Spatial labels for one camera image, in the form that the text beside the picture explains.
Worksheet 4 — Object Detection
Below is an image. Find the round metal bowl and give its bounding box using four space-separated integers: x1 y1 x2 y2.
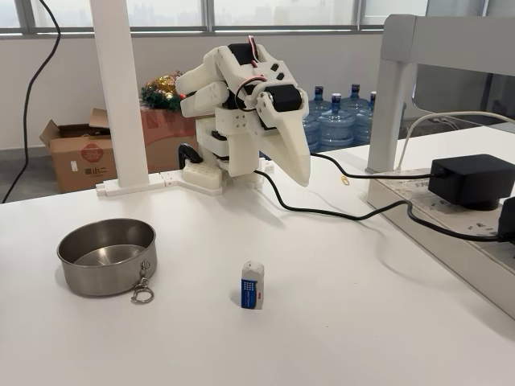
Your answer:
56 218 159 298

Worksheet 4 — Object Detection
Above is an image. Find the brown cardboard box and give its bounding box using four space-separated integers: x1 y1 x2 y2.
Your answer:
39 107 117 194

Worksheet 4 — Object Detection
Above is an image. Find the black table clamp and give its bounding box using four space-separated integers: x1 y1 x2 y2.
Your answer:
178 142 202 166

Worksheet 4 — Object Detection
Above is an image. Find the black adapter cable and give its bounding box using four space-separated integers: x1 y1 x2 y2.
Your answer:
309 151 438 179

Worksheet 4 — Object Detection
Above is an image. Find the small white and blue box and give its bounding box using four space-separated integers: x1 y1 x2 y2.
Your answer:
240 260 266 310

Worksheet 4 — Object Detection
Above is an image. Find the white power strip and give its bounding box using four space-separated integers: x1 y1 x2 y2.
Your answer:
368 168 515 318

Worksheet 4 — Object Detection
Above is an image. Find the metal key clasp ring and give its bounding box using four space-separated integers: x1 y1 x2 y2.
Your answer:
130 261 156 305

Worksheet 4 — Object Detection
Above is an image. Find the red cardboard box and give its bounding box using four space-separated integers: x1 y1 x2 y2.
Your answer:
140 108 199 174

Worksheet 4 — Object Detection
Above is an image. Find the black hanging cable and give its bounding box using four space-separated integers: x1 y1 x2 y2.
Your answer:
0 0 62 204

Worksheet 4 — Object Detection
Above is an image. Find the white cable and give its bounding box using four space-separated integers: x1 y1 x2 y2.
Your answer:
396 111 515 172

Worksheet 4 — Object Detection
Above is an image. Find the green tinsel Christmas wreath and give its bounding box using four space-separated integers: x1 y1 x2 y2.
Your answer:
139 70 190 114

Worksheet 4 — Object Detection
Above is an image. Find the white desk shelf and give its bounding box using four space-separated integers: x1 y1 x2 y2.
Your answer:
366 14 515 174

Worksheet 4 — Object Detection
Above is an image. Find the black power adapter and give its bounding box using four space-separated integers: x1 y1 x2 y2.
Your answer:
427 154 510 211

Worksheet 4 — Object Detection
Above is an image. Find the black power cable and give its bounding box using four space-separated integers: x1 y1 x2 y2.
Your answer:
255 170 515 242

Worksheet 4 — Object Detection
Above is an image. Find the grey window frame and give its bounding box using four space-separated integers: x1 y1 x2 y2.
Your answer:
0 0 430 40

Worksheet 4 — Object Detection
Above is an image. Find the red black servo cable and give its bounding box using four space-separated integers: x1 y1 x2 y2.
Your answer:
233 35 278 116

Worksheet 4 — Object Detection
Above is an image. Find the white upright post stand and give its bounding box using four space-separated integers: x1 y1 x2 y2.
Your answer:
89 0 182 198

